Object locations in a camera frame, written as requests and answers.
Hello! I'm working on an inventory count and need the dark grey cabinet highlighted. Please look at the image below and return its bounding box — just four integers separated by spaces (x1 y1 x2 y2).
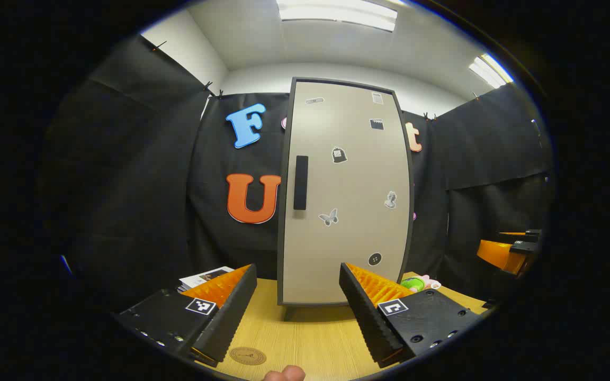
276 77 416 321

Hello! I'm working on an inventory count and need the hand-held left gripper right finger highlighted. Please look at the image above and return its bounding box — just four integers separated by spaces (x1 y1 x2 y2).
338 262 485 369

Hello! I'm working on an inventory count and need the white cover book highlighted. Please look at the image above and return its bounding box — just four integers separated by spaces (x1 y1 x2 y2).
178 266 235 293

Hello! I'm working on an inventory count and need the beige cabinet door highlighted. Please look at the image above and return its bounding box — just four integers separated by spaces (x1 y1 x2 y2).
282 80 411 306

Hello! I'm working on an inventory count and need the green plush toy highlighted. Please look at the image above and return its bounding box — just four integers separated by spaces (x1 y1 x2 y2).
400 274 442 293

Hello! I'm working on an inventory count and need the round brown coaster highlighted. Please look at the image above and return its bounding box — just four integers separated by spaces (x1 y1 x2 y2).
229 347 267 366

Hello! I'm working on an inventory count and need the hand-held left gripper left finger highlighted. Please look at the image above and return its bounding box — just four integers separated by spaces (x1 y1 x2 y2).
113 264 258 367

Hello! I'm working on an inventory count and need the black backdrop cloth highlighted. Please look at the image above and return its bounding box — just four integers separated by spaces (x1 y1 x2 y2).
40 34 554 318

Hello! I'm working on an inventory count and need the black door handle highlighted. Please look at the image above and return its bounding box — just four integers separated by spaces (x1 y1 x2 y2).
292 155 310 212

